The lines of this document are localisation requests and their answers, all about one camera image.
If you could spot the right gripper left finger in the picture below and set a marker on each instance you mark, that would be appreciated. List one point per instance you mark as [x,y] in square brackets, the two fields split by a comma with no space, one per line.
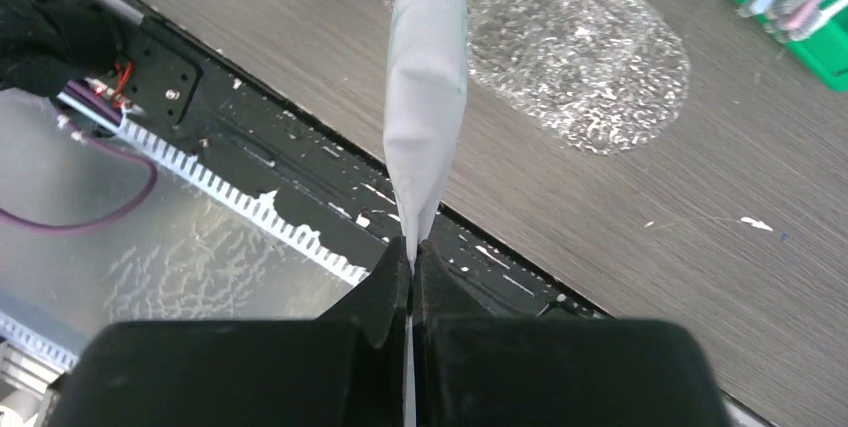
[376,309]

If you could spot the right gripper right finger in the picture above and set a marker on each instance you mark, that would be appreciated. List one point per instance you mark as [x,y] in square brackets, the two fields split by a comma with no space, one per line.
[449,388]

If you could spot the grey green-cap toothpaste tube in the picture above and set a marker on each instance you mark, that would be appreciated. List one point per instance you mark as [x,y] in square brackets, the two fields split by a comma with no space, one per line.
[425,99]

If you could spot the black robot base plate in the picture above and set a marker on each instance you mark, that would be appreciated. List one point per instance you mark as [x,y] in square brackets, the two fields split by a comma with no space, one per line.
[282,96]

